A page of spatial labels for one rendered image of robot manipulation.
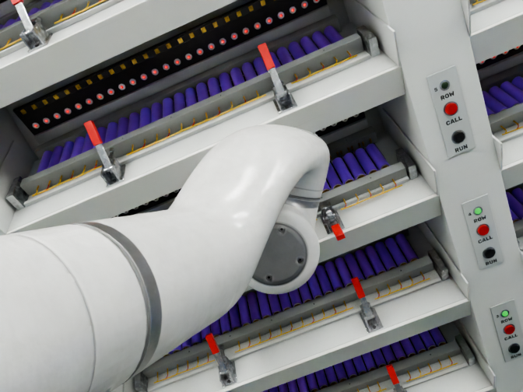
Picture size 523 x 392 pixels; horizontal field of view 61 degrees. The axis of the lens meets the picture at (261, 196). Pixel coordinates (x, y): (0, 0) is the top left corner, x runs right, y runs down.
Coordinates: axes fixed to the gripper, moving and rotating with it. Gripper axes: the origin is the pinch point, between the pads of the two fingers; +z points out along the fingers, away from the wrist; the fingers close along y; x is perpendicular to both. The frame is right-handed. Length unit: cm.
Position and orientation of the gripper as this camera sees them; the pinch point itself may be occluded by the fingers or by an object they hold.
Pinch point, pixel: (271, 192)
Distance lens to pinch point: 71.6
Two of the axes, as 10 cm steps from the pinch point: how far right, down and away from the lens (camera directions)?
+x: 4.0, 9.0, 1.7
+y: -9.2, 3.9, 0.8
